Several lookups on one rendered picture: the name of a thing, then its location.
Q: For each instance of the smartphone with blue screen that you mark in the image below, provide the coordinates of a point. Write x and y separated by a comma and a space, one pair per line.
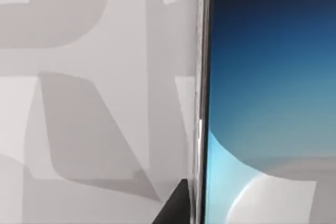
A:
262, 90

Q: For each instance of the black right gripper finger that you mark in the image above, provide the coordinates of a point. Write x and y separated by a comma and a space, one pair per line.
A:
177, 205

